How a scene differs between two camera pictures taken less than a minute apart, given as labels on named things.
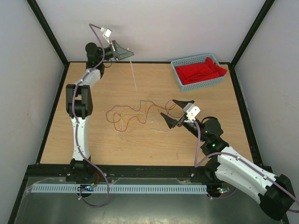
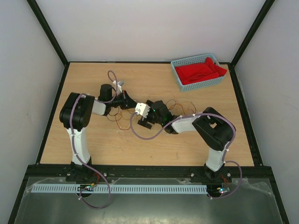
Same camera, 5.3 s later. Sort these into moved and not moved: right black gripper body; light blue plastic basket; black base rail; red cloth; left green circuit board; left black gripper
Moved: right black gripper body; left black gripper
Not moved: black base rail; light blue plastic basket; red cloth; left green circuit board
